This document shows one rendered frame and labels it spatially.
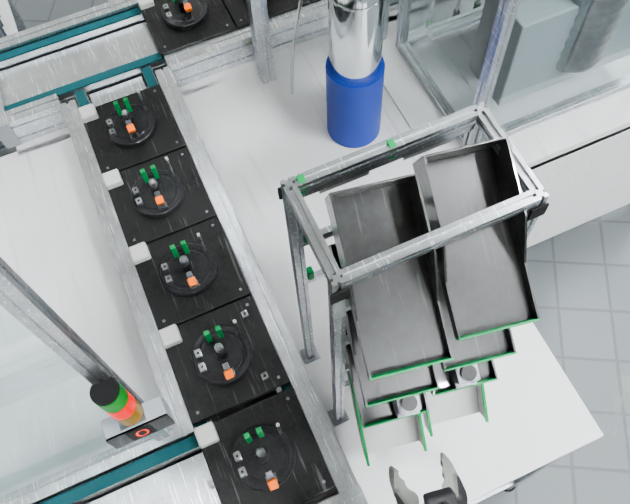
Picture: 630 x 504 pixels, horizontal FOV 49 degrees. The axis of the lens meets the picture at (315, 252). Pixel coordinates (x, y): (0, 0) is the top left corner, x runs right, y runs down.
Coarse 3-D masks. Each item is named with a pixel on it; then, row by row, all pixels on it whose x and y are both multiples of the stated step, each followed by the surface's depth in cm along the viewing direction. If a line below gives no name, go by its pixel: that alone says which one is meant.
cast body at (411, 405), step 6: (414, 396) 127; (396, 402) 128; (402, 402) 127; (408, 402) 127; (414, 402) 127; (396, 408) 129; (402, 408) 128; (408, 408) 127; (414, 408) 127; (420, 408) 128; (396, 414) 131; (402, 414) 131; (408, 414) 131
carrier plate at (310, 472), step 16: (272, 400) 158; (288, 400) 158; (240, 416) 157; (256, 416) 157; (272, 416) 156; (288, 416) 156; (304, 416) 156; (224, 432) 155; (240, 432) 155; (288, 432) 155; (304, 432) 155; (208, 448) 154; (224, 448) 154; (304, 448) 153; (208, 464) 152; (224, 464) 152; (304, 464) 151; (320, 464) 151; (224, 480) 150; (288, 480) 150; (304, 480) 150; (320, 480) 150; (224, 496) 149; (240, 496) 149; (256, 496) 149; (272, 496) 149; (288, 496) 149; (304, 496) 148
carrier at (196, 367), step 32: (192, 320) 168; (224, 320) 167; (256, 320) 167; (192, 352) 164; (224, 352) 158; (256, 352) 163; (192, 384) 160; (224, 384) 159; (256, 384) 160; (192, 416) 157
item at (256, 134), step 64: (320, 64) 217; (256, 128) 206; (320, 128) 205; (384, 128) 205; (0, 192) 199; (64, 192) 198; (256, 192) 196; (0, 256) 190; (64, 256) 189; (256, 256) 187; (64, 320) 181; (128, 320) 180; (320, 320) 178; (128, 384) 172; (320, 384) 171; (512, 384) 169; (448, 448) 163; (512, 448) 162; (576, 448) 162
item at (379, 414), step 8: (352, 360) 133; (352, 368) 133; (352, 376) 130; (352, 384) 133; (360, 392) 133; (360, 400) 133; (424, 400) 132; (360, 408) 131; (368, 408) 133; (376, 408) 133; (384, 408) 133; (392, 408) 134; (424, 408) 134; (360, 416) 132; (368, 416) 133; (376, 416) 133; (384, 416) 133; (392, 416) 133; (408, 416) 132; (368, 424) 132; (376, 424) 131
